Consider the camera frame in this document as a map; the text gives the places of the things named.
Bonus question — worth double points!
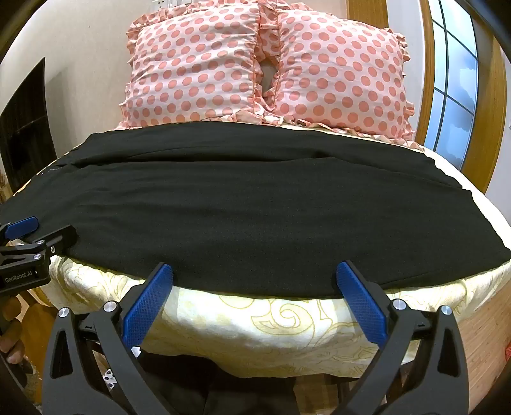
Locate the pink polka dot pillow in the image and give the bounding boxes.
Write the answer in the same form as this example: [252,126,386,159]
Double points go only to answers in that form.
[259,4,418,141]
[119,0,266,130]

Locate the black pants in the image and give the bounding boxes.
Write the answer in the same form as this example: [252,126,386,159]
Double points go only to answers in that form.
[0,122,511,299]

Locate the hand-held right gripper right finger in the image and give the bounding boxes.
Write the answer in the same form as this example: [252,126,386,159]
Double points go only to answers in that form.
[335,260,470,415]

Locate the person's left hand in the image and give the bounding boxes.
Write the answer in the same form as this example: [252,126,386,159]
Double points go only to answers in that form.
[0,296,27,366]

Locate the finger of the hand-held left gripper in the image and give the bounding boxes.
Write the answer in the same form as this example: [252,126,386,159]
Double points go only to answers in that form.
[0,225,77,265]
[0,216,40,244]

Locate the round bed with yellow sheet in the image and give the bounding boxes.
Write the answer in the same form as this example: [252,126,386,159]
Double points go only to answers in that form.
[0,127,511,415]

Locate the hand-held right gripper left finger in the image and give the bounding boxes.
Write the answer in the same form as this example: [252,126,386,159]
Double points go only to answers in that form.
[42,262,173,415]

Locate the dark cabinet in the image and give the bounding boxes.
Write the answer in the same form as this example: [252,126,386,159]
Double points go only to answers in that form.
[0,58,58,193]

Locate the wooden framed arched window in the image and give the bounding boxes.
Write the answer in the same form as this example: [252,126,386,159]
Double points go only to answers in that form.
[413,0,507,194]

